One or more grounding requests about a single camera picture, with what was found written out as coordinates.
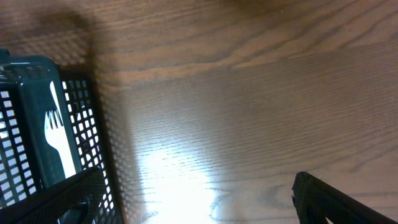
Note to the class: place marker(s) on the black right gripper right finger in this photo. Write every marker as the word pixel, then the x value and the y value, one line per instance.
pixel 317 202

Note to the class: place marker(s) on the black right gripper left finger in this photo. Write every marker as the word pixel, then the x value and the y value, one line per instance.
pixel 73 200

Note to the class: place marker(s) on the white plastic fork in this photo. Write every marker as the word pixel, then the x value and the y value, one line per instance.
pixel 56 137

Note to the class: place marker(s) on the black plastic basket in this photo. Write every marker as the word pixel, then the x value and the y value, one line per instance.
pixel 28 163

